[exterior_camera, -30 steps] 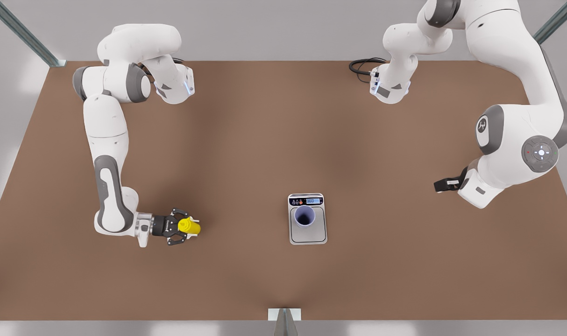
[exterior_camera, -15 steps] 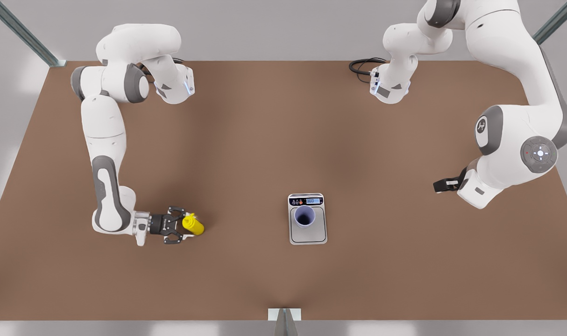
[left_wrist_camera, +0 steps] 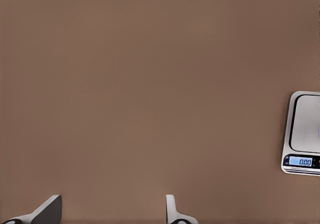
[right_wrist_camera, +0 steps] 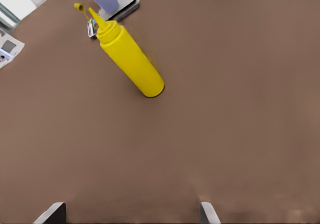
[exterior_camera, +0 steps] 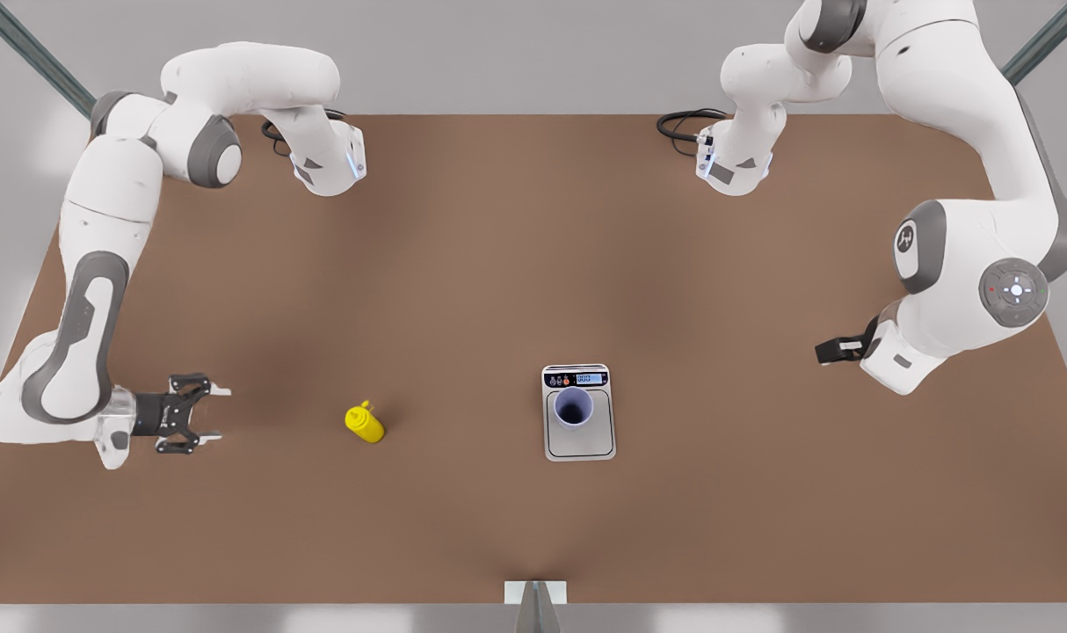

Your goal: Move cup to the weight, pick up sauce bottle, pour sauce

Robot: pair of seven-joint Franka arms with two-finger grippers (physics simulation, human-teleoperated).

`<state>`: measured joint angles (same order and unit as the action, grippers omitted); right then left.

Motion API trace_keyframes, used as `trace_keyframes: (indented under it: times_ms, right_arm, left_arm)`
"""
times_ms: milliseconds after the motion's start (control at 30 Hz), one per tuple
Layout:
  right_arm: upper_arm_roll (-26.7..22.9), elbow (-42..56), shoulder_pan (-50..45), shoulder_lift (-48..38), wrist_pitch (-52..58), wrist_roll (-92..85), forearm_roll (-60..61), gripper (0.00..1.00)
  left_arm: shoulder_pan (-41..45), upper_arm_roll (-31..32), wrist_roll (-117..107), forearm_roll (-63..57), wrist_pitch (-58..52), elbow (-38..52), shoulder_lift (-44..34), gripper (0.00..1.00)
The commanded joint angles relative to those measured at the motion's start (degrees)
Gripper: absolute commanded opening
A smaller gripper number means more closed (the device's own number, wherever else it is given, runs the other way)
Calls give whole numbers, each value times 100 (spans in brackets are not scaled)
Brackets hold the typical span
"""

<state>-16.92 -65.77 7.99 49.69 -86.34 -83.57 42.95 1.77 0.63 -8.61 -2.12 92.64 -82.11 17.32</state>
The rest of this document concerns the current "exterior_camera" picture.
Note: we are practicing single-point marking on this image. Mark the grey digital kitchen scale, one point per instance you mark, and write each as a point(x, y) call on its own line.
point(580, 444)

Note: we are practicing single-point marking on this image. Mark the pale blue cup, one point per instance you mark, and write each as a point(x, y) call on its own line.
point(574, 408)

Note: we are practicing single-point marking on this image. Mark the silver frame post with foot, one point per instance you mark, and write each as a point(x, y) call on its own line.
point(536, 607)

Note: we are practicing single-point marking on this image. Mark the yellow sauce bottle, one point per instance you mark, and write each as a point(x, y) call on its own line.
point(366, 424)

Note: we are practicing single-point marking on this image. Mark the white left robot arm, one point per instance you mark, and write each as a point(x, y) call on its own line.
point(964, 176)

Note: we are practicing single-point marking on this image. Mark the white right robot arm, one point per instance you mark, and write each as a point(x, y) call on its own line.
point(103, 220)

